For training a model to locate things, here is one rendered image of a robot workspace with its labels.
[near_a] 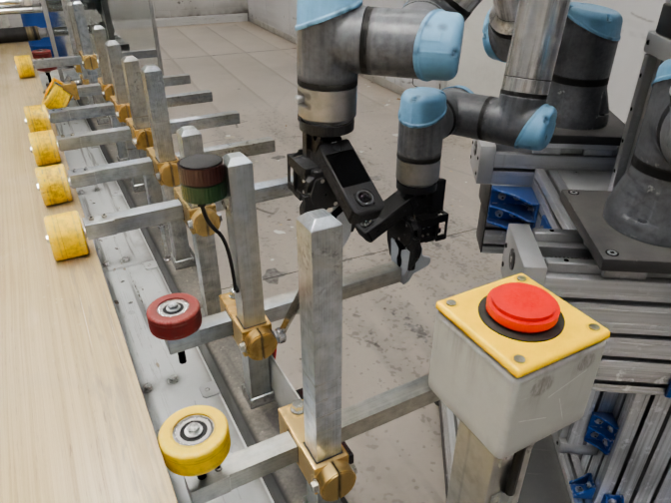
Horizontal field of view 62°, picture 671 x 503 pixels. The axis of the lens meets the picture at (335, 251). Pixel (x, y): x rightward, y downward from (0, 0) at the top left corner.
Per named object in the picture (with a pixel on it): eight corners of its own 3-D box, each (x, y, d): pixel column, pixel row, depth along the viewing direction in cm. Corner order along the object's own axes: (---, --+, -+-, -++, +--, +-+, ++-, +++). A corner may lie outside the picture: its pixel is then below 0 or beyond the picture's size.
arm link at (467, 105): (494, 132, 102) (470, 149, 94) (438, 121, 107) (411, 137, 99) (501, 88, 98) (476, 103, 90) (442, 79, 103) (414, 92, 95)
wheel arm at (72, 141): (236, 120, 158) (235, 108, 156) (241, 124, 155) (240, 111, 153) (43, 150, 137) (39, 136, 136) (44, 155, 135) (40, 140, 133)
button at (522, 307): (519, 296, 35) (524, 273, 34) (570, 332, 32) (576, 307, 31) (469, 314, 33) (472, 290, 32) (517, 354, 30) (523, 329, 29)
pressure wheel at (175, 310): (200, 339, 96) (191, 284, 90) (214, 368, 90) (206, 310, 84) (152, 354, 92) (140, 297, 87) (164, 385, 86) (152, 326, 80)
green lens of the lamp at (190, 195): (219, 182, 79) (218, 168, 77) (233, 199, 74) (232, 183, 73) (177, 191, 76) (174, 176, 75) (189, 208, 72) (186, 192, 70)
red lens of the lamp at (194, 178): (217, 166, 77) (216, 151, 76) (232, 181, 73) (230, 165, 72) (174, 174, 75) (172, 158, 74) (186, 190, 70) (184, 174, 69)
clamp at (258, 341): (249, 309, 99) (246, 286, 96) (279, 354, 89) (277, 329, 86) (218, 319, 97) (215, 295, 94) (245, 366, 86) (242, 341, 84)
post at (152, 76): (189, 262, 138) (157, 62, 113) (193, 269, 135) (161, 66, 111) (175, 265, 136) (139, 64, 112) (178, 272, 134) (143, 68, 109)
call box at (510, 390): (503, 360, 40) (521, 269, 36) (581, 427, 35) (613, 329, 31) (423, 394, 37) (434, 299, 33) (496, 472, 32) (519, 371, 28)
